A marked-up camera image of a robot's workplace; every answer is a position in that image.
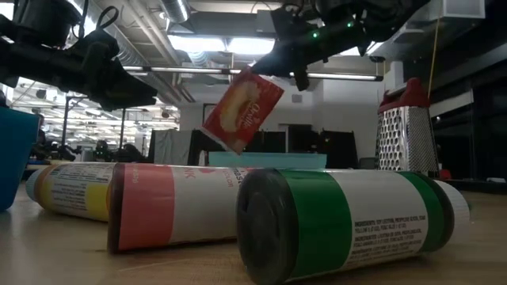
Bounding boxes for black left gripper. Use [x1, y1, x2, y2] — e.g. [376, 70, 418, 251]
[0, 30, 158, 112]

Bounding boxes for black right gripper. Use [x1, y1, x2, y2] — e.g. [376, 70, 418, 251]
[250, 5, 370, 93]

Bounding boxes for red popcorn bag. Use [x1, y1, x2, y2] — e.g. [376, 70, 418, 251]
[200, 70, 285, 155]

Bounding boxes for pink food colour bottle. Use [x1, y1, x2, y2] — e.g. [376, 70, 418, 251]
[106, 162, 258, 255]

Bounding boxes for blue plastic bin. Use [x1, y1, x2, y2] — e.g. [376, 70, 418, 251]
[0, 105, 41, 213]

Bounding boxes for green food colour bottle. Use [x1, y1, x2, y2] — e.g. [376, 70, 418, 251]
[235, 168, 471, 285]

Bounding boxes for black background robot rig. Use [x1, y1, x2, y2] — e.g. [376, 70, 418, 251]
[93, 139, 150, 164]

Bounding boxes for overhead LED light bar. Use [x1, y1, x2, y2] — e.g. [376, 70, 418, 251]
[122, 65, 384, 82]

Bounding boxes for grey hanging cloth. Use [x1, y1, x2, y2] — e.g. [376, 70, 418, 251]
[150, 129, 193, 165]

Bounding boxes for black partition panels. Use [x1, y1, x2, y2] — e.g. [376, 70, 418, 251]
[188, 124, 360, 169]

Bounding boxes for teal translucent plastic container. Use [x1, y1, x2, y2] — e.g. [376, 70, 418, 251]
[208, 152, 328, 171]

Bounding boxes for black metal stand frame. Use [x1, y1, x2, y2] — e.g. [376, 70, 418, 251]
[62, 93, 128, 159]

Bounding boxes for black cable loop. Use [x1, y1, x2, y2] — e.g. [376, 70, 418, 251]
[73, 0, 120, 40]

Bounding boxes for silver ceiling duct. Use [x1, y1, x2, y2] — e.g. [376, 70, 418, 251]
[158, 0, 192, 24]

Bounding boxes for metal box grater red handle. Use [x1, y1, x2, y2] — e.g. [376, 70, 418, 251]
[375, 77, 453, 180]

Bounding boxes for yellow cable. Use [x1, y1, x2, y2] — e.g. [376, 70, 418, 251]
[426, 17, 442, 100]

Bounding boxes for white ceiling duct box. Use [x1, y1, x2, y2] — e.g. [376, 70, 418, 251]
[435, 0, 486, 21]

